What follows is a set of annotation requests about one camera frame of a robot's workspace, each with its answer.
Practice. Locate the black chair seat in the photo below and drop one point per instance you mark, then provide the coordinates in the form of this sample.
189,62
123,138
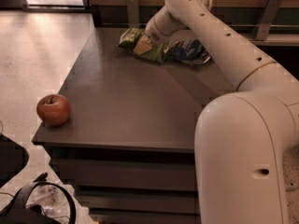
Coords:
13,158

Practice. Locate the dark grey drawer cabinet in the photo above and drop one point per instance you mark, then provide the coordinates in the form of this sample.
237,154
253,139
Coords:
128,148

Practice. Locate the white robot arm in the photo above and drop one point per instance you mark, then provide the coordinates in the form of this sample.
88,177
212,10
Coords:
240,137

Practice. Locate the red apple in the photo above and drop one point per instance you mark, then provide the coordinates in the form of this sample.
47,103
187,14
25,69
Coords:
54,110

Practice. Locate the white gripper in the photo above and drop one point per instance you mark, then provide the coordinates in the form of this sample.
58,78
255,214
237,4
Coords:
154,32

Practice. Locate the green jalapeno chip bag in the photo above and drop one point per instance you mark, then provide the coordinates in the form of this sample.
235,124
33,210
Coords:
135,41

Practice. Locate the blue chip bag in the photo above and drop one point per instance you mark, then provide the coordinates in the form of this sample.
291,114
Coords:
190,52

